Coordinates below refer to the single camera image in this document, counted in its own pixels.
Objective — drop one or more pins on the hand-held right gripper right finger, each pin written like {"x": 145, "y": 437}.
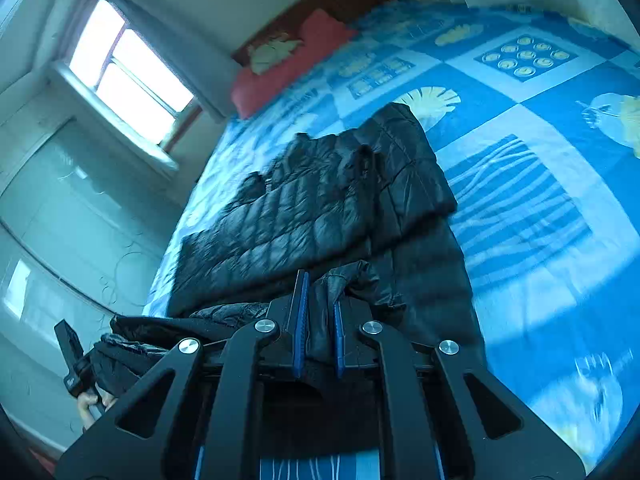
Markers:
{"x": 350, "y": 345}

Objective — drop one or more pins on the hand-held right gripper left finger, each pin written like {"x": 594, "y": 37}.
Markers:
{"x": 280, "y": 345}

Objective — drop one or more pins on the black puffer jacket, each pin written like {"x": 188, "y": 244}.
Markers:
{"x": 300, "y": 210}

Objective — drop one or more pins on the person's left hand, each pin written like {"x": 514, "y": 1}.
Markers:
{"x": 87, "y": 417}

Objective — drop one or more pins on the frosted glass wardrobe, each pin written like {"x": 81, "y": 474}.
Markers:
{"x": 75, "y": 210}

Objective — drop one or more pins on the bed with blue patterned cover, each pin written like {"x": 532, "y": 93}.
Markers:
{"x": 525, "y": 210}

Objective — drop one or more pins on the red pillow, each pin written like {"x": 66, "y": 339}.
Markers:
{"x": 280, "y": 85}

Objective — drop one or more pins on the printed cream cushion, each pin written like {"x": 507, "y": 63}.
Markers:
{"x": 270, "y": 55}

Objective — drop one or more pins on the wood framed window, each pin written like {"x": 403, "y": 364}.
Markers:
{"x": 130, "y": 75}

